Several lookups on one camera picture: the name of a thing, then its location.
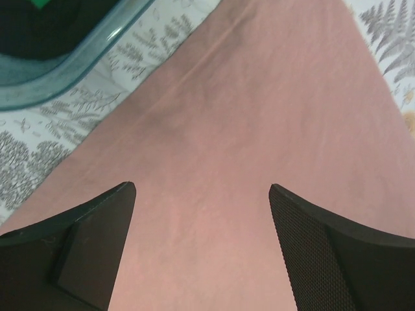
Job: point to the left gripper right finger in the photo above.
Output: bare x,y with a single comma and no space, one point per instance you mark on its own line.
337,264

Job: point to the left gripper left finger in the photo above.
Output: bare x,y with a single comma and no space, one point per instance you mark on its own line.
68,261

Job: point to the pink t shirt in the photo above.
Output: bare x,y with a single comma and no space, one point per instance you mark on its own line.
262,92

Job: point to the floral table mat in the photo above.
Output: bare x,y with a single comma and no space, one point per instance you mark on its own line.
35,140

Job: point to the teal plastic basket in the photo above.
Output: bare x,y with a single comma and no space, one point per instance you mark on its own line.
27,83

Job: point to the black t shirt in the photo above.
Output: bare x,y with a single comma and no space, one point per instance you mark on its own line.
34,33

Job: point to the green t shirt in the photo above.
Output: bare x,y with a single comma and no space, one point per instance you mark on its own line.
40,3

